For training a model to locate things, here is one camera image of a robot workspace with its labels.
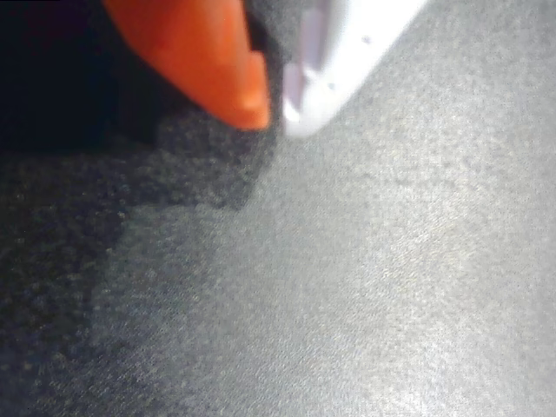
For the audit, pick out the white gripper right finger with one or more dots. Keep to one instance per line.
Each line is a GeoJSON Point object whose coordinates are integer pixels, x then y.
{"type": "Point", "coordinates": [343, 56]}

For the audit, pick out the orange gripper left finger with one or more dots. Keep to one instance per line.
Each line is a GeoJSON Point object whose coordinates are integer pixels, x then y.
{"type": "Point", "coordinates": [204, 56]}

